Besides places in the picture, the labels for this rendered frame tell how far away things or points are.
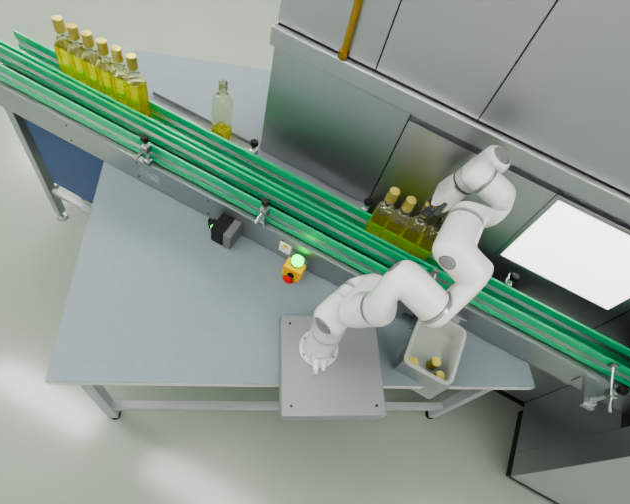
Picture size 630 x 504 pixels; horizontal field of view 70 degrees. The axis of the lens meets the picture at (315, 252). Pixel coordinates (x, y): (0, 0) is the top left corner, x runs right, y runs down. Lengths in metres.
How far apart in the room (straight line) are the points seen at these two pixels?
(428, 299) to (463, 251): 0.12
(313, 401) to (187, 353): 0.42
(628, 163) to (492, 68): 0.43
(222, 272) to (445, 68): 0.95
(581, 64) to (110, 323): 1.46
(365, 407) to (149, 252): 0.89
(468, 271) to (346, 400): 0.63
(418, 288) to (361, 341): 0.58
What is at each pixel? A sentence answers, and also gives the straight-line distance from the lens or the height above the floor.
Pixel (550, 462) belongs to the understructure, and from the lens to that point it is 2.25.
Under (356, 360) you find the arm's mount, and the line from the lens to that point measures 1.48.
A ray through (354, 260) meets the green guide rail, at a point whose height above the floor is 0.92.
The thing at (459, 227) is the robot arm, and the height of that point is 1.46.
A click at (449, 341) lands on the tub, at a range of 1.69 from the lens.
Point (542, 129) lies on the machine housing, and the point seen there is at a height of 1.46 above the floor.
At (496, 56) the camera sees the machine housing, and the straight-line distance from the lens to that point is 1.28.
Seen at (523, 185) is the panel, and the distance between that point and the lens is 1.45.
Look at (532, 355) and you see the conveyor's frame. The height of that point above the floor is 0.81.
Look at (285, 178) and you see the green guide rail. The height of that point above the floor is 0.93.
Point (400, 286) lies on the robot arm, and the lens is 0.95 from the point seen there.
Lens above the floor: 2.16
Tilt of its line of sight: 57 degrees down
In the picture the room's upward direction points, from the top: 21 degrees clockwise
